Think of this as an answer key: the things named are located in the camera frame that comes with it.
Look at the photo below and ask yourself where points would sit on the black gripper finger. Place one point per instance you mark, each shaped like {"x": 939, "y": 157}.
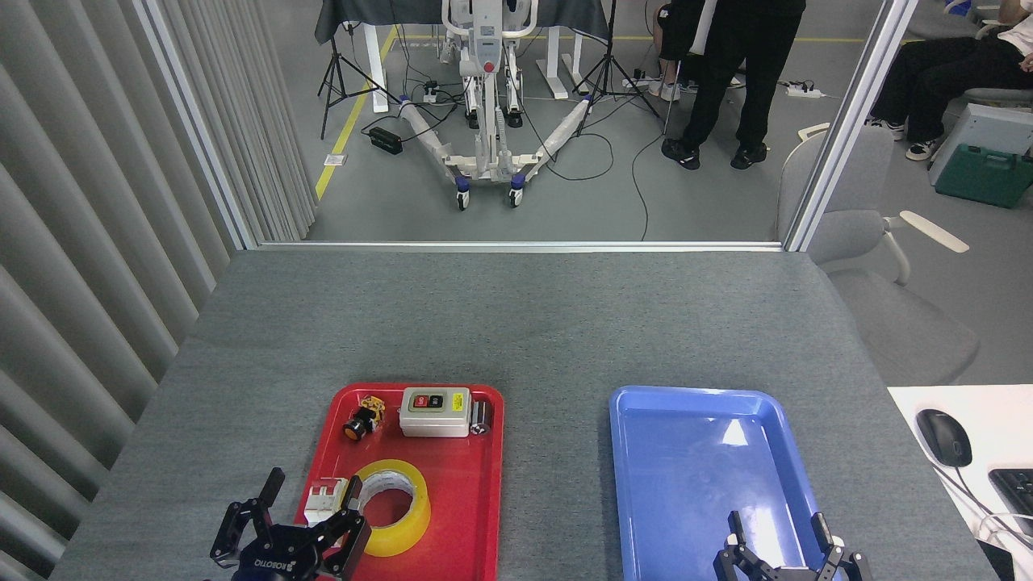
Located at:
{"x": 821, "y": 532}
{"x": 353, "y": 494}
{"x": 277, "y": 482}
{"x": 736, "y": 528}

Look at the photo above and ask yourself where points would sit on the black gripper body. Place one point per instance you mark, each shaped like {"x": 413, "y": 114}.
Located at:
{"x": 795, "y": 576}
{"x": 274, "y": 557}

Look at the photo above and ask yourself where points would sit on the yellow tape roll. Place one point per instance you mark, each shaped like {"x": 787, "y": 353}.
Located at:
{"x": 411, "y": 516}

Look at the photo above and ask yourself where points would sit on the white circuit breaker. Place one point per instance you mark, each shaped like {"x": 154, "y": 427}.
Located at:
{"x": 323, "y": 500}

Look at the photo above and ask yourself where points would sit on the blue plastic tray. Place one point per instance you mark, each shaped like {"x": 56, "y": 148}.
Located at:
{"x": 694, "y": 484}

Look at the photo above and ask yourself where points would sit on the black orange push button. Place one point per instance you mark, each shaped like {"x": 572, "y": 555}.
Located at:
{"x": 355, "y": 428}

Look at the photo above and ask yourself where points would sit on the red plastic tray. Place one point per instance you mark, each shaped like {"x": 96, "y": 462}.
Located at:
{"x": 460, "y": 500}

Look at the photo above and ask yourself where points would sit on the small black silver cylinder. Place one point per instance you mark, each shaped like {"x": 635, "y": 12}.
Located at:
{"x": 482, "y": 415}

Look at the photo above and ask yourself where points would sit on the black computer mouse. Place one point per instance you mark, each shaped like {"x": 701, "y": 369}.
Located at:
{"x": 944, "y": 436}

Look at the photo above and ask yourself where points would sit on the black keyboard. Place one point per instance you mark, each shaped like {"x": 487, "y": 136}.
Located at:
{"x": 1017, "y": 496}

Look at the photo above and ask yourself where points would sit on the white desk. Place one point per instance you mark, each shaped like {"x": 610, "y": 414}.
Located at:
{"x": 1001, "y": 420}

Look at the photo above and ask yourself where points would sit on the grey office chair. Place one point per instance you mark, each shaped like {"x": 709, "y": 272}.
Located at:
{"x": 904, "y": 323}

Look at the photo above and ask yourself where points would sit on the grey vertical blinds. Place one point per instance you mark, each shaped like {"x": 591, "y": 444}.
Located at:
{"x": 81, "y": 242}

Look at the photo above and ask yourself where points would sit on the white floor plate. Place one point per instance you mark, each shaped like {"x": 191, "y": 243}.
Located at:
{"x": 335, "y": 160}

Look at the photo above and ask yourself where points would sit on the black power adapter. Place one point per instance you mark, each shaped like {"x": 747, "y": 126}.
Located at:
{"x": 386, "y": 140}

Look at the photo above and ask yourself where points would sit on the green plastic case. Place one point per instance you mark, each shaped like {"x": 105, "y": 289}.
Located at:
{"x": 984, "y": 177}

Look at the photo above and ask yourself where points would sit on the white wheeled stand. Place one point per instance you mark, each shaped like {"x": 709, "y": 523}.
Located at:
{"x": 487, "y": 121}

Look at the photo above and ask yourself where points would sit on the black tripod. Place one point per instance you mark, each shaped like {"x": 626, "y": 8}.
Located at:
{"x": 607, "y": 68}
{"x": 335, "y": 73}

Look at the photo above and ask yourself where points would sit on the white power strip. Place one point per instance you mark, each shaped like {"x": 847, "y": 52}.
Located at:
{"x": 805, "y": 91}

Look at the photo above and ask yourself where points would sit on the grey box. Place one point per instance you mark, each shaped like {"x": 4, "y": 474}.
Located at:
{"x": 993, "y": 125}

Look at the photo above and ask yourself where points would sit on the standing person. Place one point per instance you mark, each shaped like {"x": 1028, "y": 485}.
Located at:
{"x": 759, "y": 73}

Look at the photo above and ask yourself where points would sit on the table with dark cloth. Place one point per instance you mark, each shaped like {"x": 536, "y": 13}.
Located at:
{"x": 363, "y": 16}

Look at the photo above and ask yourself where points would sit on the seated person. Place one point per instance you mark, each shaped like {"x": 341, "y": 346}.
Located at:
{"x": 936, "y": 73}

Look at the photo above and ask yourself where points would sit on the white two-button switch box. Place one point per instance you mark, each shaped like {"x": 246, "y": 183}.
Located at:
{"x": 432, "y": 420}

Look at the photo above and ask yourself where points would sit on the silver frame rail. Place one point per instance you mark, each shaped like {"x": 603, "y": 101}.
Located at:
{"x": 516, "y": 245}

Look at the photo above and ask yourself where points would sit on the silver frame post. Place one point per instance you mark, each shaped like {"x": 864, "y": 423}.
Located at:
{"x": 202, "y": 129}
{"x": 847, "y": 129}

